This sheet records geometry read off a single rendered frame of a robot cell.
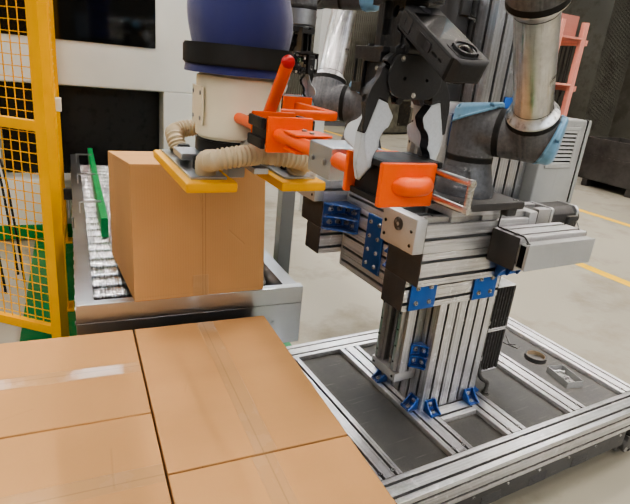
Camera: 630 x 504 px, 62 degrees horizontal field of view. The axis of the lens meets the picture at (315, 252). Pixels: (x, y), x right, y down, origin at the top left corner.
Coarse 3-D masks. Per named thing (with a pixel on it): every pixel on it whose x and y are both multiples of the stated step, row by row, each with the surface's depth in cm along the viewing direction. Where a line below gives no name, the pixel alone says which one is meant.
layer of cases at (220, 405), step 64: (256, 320) 165; (0, 384) 123; (64, 384) 125; (128, 384) 128; (192, 384) 130; (256, 384) 133; (0, 448) 104; (64, 448) 106; (128, 448) 108; (192, 448) 109; (256, 448) 111; (320, 448) 113
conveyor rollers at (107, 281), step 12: (84, 168) 334; (84, 180) 310; (108, 180) 315; (84, 192) 287; (108, 192) 286; (84, 204) 264; (108, 204) 268; (96, 216) 250; (108, 216) 252; (96, 228) 235; (96, 240) 219; (108, 240) 221; (96, 252) 204; (108, 252) 206; (96, 264) 196; (108, 264) 197; (96, 276) 188; (108, 276) 189; (120, 276) 185; (96, 288) 174; (108, 288) 175; (120, 288) 176
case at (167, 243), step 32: (128, 160) 155; (128, 192) 150; (160, 192) 150; (256, 192) 162; (128, 224) 154; (160, 224) 152; (192, 224) 156; (224, 224) 160; (256, 224) 165; (128, 256) 159; (160, 256) 154; (192, 256) 158; (224, 256) 162; (256, 256) 167; (128, 288) 164; (160, 288) 156; (192, 288) 160; (224, 288) 165; (256, 288) 170
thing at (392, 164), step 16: (352, 160) 64; (384, 160) 59; (400, 160) 60; (416, 160) 61; (352, 176) 64; (368, 176) 62; (384, 176) 57; (400, 176) 58; (416, 176) 59; (432, 176) 60; (368, 192) 62; (384, 192) 58; (432, 192) 61
